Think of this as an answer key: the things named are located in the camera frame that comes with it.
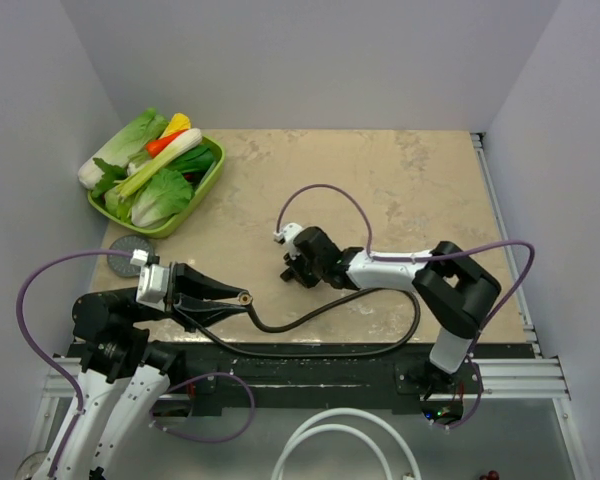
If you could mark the dark green vegetable toy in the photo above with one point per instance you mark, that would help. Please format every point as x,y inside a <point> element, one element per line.
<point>196,160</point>

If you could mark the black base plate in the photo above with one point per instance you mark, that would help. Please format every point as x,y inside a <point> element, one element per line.
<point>212,379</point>

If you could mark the red small object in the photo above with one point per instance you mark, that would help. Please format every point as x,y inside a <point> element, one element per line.
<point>491,475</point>

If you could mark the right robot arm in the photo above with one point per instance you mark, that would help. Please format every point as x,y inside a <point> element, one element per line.
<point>456,289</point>

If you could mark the yellow pepper toy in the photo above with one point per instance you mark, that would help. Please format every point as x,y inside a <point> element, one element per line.
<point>178,122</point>

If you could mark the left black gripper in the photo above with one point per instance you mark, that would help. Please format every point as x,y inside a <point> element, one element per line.
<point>204,290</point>

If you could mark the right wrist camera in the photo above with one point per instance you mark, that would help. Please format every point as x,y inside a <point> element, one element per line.
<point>286,235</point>

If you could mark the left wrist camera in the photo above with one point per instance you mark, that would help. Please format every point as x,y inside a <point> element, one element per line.
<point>153,280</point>

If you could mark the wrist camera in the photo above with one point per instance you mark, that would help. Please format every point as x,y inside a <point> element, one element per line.
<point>153,280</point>
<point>286,235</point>

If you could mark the green lettuce toy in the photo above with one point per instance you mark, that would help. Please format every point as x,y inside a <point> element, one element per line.
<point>165,194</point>

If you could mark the napa cabbage toy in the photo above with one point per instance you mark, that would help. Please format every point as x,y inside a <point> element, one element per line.
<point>148,126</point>

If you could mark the green plastic tray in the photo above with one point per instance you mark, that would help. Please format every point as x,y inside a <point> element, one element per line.
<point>169,226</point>

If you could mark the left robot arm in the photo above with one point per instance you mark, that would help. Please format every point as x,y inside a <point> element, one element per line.
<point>122,373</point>

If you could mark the white leek toy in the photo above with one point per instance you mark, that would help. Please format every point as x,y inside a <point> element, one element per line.
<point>183,142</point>

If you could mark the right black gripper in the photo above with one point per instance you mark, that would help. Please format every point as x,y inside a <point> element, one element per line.
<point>294,261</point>

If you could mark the tin can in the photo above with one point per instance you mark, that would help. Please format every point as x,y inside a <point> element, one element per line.
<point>34,466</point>

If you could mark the orange carrot toy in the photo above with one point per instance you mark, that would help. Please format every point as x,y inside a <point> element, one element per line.
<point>155,147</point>

